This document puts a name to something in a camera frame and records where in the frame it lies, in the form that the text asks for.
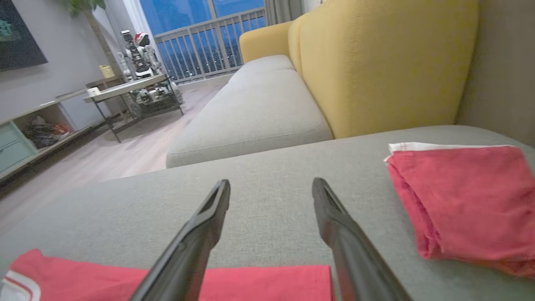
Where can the grey sofa backrest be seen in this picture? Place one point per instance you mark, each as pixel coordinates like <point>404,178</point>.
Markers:
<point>501,62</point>

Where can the grey sofa seat cushion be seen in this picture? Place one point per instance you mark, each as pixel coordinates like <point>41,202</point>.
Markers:
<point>255,117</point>
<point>269,62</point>

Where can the green house plant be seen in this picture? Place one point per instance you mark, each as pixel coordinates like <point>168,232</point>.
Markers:
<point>83,6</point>

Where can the clutter in tv shelf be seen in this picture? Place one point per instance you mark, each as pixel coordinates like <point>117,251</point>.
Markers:
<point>46,131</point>

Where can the wide grey sofa chaise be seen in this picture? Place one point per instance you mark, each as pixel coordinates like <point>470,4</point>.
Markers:
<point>267,184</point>

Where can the white toy robot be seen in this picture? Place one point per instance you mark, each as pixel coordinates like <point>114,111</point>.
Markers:
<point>140,54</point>

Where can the yellow sofa backrest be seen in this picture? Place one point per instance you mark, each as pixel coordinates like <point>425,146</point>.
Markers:
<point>376,67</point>

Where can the low wooden tv shelf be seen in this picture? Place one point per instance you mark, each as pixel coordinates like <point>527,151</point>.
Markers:
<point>50,104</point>

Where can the grey balcony railing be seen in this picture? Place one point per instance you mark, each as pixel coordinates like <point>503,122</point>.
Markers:
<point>209,46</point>

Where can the yellow pot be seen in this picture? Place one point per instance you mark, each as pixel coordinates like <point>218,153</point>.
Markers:
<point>106,71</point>

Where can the clutter under coffee table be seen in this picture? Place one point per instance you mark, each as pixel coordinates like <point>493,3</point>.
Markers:
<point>156,96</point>

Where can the teal drawer front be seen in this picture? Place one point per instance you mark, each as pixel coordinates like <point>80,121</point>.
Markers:
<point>14,148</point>

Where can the coffee table metal legs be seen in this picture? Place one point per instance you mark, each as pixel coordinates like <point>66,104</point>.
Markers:
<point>125,87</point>

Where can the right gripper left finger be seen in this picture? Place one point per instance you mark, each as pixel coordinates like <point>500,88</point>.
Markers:
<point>188,259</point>

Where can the grey curtain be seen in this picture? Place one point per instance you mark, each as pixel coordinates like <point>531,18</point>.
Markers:
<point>284,10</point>

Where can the red jersey white sleeves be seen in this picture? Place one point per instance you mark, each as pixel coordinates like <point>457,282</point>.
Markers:
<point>259,284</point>

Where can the red shorts white stripe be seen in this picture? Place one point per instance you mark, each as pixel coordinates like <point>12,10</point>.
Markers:
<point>472,200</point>

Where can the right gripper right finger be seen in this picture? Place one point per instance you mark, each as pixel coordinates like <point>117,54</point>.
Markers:
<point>355,259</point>

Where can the yellow sofa armrest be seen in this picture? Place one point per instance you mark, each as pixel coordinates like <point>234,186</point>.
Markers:
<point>263,42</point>

